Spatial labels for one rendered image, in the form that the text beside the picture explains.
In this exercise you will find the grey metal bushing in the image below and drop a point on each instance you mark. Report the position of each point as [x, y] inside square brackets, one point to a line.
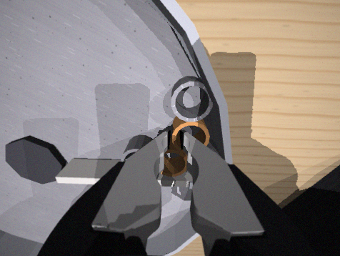
[212, 146]
[198, 112]
[134, 145]

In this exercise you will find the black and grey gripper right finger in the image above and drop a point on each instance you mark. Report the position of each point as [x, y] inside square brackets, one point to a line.
[226, 204]

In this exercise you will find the bronze bushing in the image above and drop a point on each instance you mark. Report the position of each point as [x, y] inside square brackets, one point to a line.
[202, 135]
[174, 166]

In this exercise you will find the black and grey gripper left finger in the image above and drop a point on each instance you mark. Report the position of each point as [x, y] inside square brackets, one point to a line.
[125, 202]

